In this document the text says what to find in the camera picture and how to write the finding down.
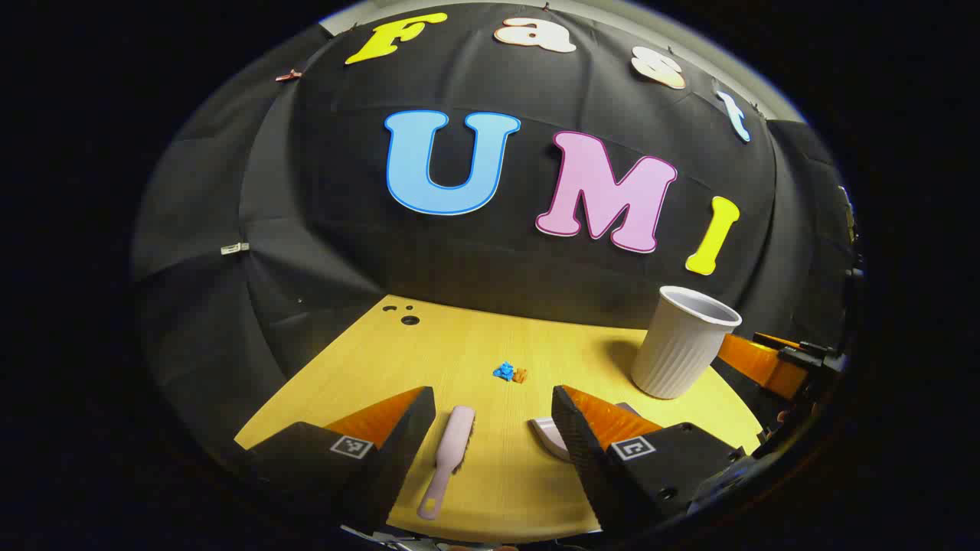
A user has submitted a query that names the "white ribbed garbage bin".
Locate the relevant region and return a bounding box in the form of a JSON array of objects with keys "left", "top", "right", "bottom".
[{"left": 631, "top": 285, "right": 743, "bottom": 400}]

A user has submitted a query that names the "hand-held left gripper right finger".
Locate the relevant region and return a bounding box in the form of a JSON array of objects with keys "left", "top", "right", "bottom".
[{"left": 551, "top": 385, "right": 747, "bottom": 535}]

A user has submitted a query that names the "pink dustpan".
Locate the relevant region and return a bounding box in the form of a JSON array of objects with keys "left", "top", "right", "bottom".
[{"left": 528, "top": 403, "right": 644, "bottom": 461}]

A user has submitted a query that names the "small pink broom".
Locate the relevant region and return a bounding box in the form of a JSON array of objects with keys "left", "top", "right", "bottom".
[{"left": 416, "top": 406, "right": 476, "bottom": 521}]

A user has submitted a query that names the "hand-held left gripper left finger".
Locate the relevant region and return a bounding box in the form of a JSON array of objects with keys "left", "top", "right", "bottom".
[{"left": 228, "top": 386, "right": 437, "bottom": 536}]

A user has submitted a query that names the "black backdrop cloth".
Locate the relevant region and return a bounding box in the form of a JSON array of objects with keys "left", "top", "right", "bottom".
[{"left": 130, "top": 0, "right": 866, "bottom": 468}]

